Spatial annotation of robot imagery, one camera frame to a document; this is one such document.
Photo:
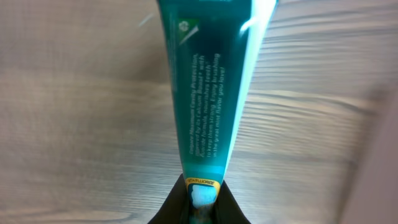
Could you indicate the teal toothpaste tube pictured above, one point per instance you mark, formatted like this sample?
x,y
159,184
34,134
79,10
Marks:
x,y
212,48

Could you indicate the white cardboard box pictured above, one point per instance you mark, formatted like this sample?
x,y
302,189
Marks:
x,y
373,197

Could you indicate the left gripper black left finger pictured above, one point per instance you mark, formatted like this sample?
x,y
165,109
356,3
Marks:
x,y
175,209

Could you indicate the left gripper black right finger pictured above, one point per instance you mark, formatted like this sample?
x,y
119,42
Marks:
x,y
226,209

